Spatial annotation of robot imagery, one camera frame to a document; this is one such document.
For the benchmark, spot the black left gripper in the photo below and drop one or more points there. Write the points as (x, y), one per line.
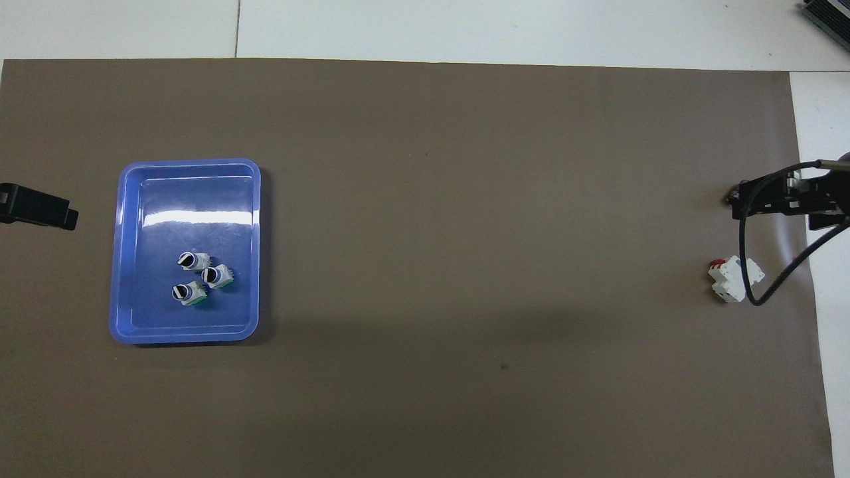
(6, 202)

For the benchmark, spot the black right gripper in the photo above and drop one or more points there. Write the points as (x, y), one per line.
(830, 196)

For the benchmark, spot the white rotary switch green base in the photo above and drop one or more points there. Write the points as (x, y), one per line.
(190, 293)
(194, 260)
(218, 275)

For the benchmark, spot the white red circuit breaker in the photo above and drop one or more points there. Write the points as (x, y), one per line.
(730, 279)

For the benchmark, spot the blue plastic tray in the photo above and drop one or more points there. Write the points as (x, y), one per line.
(192, 199)

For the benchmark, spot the grey ribbed metal device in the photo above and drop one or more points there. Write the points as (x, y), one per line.
(830, 16)

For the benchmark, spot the brown table mat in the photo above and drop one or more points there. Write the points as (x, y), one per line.
(425, 265)

